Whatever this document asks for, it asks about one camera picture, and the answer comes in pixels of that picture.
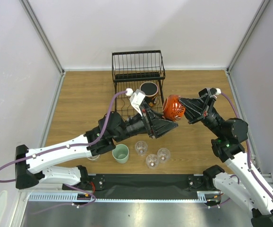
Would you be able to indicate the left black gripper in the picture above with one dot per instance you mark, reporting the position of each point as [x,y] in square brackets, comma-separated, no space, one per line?
[157,126]

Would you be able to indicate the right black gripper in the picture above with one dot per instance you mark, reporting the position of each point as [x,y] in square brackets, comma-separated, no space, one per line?
[206,109]

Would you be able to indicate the small orange black cup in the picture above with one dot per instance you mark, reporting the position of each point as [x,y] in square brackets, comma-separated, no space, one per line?
[173,110]

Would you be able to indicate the black skull pattern mug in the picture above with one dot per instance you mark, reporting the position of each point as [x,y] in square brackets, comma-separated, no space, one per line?
[150,90]

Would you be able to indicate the short clear glass tumbler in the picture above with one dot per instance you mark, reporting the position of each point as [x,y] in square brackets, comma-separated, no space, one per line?
[94,158]

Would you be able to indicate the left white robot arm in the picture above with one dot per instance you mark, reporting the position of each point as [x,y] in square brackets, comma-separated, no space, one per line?
[35,165]

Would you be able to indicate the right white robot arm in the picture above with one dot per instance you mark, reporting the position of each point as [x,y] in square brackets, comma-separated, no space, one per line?
[253,194]

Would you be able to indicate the clear stemless glass back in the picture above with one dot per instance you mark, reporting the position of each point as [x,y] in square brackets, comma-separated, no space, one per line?
[141,147]

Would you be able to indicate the clear stemless glass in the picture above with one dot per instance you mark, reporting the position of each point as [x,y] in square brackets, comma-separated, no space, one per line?
[163,155]
[152,161]
[141,147]

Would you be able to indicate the clear stemless glass right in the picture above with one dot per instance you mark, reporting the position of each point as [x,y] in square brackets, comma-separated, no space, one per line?
[163,155]

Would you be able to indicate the clear stemless glass front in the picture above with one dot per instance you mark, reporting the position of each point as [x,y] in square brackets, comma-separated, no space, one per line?
[152,161]

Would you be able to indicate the pale green cup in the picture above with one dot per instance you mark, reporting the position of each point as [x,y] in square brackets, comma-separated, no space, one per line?
[121,153]

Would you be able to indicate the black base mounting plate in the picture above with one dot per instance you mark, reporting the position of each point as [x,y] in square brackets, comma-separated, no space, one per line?
[150,184]

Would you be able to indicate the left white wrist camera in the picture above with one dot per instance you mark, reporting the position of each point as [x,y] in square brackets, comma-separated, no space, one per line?
[136,98]

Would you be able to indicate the black wire dish rack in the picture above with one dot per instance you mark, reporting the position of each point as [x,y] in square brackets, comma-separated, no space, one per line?
[132,69]

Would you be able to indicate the right aluminium frame post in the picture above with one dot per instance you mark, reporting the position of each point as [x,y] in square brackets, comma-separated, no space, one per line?
[261,9]

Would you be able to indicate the aluminium frame post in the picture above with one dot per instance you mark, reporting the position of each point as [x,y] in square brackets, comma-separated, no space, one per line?
[261,9]
[41,33]

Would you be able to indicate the grey slotted cable duct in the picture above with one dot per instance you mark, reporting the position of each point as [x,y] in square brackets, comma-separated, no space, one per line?
[200,196]

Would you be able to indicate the left aluminium frame post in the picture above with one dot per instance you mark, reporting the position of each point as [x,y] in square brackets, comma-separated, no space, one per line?
[41,33]

